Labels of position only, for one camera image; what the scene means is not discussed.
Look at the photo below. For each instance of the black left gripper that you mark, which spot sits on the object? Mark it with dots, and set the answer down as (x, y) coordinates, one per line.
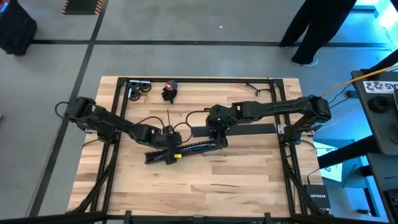
(171, 140)

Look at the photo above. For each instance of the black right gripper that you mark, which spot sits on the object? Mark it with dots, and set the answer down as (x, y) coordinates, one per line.
(219, 132)

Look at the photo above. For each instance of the long black zip tie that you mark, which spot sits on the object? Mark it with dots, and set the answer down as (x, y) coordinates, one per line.
(168, 118)

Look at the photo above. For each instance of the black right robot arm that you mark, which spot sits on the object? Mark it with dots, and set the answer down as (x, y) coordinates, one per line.
(273, 109)

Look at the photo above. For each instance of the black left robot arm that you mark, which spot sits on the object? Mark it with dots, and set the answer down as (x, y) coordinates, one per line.
(112, 124)

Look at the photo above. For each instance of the yellow gripper tag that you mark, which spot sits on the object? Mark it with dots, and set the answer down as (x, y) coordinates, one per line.
(177, 155)

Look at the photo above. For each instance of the small roll with yellow rim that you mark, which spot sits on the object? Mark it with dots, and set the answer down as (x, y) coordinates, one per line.
(149, 90)

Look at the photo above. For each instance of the white paper sheet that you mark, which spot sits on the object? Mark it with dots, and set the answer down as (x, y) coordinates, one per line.
(332, 171)

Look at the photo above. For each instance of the black cart leg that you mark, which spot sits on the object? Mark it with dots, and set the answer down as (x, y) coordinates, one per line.
(345, 152)

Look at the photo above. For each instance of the person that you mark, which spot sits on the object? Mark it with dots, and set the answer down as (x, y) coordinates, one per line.
(314, 31)

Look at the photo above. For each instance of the grey equipment cart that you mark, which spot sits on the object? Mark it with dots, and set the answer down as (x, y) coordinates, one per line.
(373, 124)

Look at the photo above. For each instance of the hazard striped floor mat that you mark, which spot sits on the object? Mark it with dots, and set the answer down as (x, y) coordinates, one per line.
(82, 6)

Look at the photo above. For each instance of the white printed cart label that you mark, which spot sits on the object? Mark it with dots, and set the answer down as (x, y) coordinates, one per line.
(379, 87)

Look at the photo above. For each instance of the black equipment case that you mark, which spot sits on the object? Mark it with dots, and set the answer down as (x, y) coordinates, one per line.
(15, 31)

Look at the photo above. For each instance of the black aluminium table frame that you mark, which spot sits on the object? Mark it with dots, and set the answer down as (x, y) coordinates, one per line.
(217, 80)

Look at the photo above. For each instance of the black Netgear network switch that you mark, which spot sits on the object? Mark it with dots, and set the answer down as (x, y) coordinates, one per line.
(317, 199)

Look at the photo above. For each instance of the black front rail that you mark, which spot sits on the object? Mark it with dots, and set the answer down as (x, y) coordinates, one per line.
(62, 217)

